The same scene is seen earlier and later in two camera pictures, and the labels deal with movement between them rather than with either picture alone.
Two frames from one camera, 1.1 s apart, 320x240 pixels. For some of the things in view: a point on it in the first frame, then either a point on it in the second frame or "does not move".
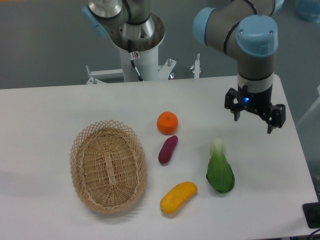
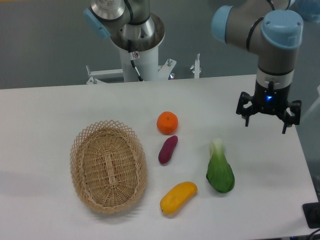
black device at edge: (311, 211) does not move
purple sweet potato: (166, 151) does not move
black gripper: (259, 101) to (270, 100)
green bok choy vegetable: (219, 173) does not move
